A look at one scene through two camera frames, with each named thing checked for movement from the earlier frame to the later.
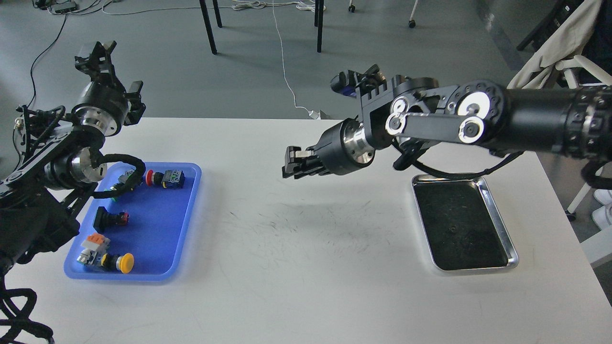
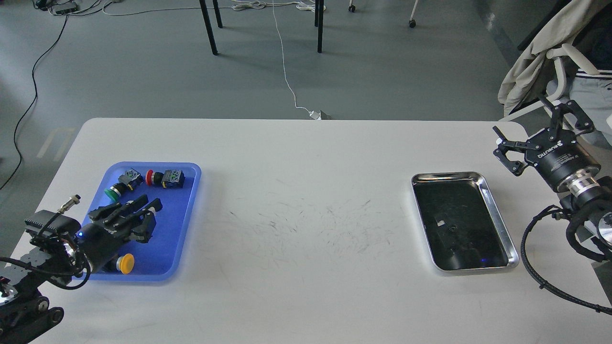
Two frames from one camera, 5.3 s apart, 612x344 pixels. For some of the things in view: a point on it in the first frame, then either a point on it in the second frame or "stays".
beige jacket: [570, 38] to [558, 28]
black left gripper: [103, 107] to [98, 245]
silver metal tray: [463, 227] stays
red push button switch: [170, 178] stays
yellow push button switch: [125, 263] stays
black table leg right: [318, 21] stays
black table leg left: [210, 36] stays
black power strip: [64, 7] stays
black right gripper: [343, 147] to [555, 157]
